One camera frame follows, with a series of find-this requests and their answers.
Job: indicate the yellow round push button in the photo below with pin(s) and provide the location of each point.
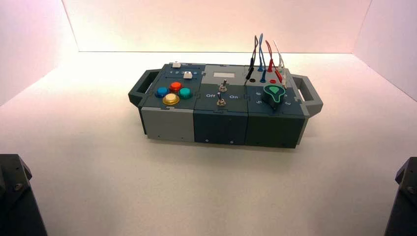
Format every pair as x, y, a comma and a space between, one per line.
171, 99

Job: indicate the blue round push button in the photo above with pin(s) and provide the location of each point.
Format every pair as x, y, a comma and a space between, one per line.
162, 92

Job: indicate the green round push button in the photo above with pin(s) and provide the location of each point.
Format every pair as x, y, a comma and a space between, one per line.
185, 93

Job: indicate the dark teal modular control box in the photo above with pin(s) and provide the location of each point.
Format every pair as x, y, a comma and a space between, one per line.
218, 125

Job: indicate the green black rotary knob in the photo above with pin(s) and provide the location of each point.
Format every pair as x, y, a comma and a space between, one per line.
273, 94

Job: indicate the white rectangular panel label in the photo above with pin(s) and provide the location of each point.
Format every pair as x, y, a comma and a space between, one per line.
223, 75

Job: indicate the red round push button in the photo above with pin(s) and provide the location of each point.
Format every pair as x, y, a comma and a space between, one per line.
176, 86

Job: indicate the white slider knob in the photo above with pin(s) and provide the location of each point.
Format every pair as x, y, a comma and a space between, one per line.
176, 64
187, 75

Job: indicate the silver metal toggle switch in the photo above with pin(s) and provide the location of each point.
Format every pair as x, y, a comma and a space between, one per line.
221, 101
223, 86

